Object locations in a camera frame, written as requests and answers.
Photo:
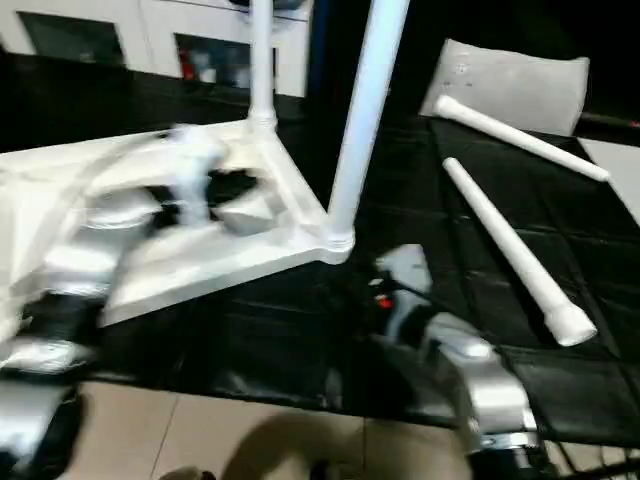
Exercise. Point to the white plastic table top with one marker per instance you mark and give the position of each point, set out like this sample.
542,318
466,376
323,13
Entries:
250,250

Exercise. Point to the white plastic table leg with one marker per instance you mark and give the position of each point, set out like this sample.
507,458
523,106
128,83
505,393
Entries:
365,100
520,138
510,245
262,60

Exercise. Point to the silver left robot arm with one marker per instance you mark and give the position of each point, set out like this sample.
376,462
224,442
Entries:
70,280

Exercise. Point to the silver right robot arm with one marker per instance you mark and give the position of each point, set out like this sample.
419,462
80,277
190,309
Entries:
470,380

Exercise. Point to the black work mat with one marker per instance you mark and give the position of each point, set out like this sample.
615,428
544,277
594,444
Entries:
560,300

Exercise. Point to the white cabinet with glass doors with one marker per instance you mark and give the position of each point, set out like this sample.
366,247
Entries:
120,35

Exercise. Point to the white plastic bag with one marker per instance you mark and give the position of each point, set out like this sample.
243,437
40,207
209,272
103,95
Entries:
520,85

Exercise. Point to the flat white board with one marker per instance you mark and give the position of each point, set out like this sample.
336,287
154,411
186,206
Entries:
618,175

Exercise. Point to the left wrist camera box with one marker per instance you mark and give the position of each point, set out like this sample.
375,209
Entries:
195,170

